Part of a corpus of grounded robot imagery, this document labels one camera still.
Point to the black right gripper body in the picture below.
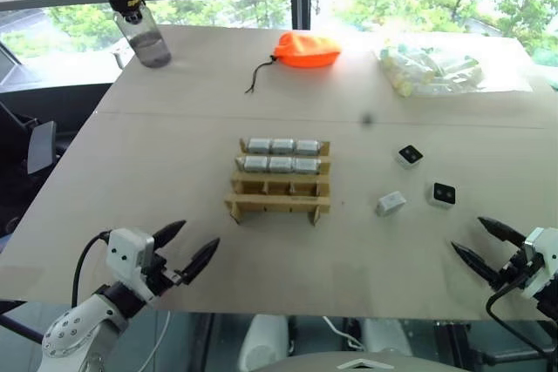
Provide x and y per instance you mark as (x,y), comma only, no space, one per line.
(516,272)

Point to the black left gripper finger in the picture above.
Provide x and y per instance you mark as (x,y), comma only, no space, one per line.
(168,234)
(200,259)

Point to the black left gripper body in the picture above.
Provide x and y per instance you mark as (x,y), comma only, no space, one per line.
(159,274)

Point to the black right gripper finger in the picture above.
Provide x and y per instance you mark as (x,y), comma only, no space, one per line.
(477,264)
(501,231)

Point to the white cube black top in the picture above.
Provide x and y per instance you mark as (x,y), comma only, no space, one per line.
(442,194)
(411,155)

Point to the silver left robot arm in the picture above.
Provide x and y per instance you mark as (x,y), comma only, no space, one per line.
(70,333)

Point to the wooden tiered rack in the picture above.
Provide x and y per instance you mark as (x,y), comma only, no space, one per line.
(279,203)

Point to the white rounded leg cover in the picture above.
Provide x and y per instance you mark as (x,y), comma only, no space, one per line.
(385,337)
(261,341)

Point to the grey rounded robot torso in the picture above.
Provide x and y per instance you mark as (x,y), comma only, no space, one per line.
(305,365)

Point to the grey chair armrest pad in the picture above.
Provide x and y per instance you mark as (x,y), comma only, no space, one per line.
(42,147)

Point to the clear plastic bag of parts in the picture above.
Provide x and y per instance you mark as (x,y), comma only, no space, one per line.
(436,71)

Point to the clear bottle with black cap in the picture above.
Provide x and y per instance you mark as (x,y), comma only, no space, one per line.
(148,41)

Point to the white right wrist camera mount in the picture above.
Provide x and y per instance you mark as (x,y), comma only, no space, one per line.
(542,254)

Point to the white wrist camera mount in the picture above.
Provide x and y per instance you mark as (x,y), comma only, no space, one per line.
(542,254)
(126,250)

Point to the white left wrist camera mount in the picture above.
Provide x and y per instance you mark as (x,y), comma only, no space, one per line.
(126,250)

